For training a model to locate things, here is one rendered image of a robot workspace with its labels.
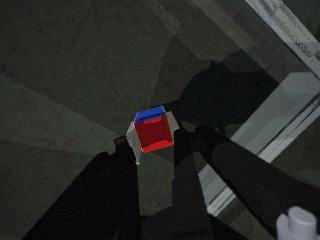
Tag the grey long bar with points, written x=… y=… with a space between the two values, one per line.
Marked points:
x=285 y=114

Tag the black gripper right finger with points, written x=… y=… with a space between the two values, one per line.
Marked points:
x=287 y=208

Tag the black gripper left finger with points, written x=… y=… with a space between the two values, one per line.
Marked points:
x=69 y=216

